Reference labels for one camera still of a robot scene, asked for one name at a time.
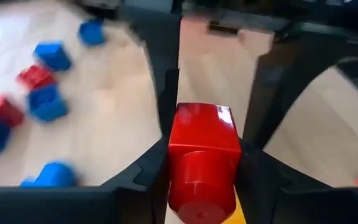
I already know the red one-stud block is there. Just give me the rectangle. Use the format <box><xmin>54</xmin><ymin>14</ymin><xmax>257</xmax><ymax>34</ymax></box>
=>
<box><xmin>167</xmin><ymin>102</ymin><xmax>243</xmax><ymax>224</ymax></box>

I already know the red small block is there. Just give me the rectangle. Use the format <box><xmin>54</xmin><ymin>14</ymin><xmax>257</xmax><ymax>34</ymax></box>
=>
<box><xmin>16</xmin><ymin>64</ymin><xmax>57</xmax><ymax>90</ymax></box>
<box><xmin>0</xmin><ymin>95</ymin><xmax>25</xmax><ymax>128</ymax></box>

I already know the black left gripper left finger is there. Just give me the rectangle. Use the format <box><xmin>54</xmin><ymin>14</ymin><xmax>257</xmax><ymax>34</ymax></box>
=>
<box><xmin>101</xmin><ymin>68</ymin><xmax>180</xmax><ymax>224</ymax></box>

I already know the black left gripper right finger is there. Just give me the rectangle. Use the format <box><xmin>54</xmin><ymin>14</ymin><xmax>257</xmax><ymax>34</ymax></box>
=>
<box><xmin>234</xmin><ymin>57</ymin><xmax>332</xmax><ymax>224</ymax></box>

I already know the yellow block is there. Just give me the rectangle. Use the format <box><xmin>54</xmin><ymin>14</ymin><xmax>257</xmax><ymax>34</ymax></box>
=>
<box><xmin>222</xmin><ymin>185</ymin><xmax>247</xmax><ymax>224</ymax></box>

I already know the blue one-stud block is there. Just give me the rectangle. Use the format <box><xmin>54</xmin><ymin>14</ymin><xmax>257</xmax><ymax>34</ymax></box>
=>
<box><xmin>20</xmin><ymin>161</ymin><xmax>79</xmax><ymax>189</ymax></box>

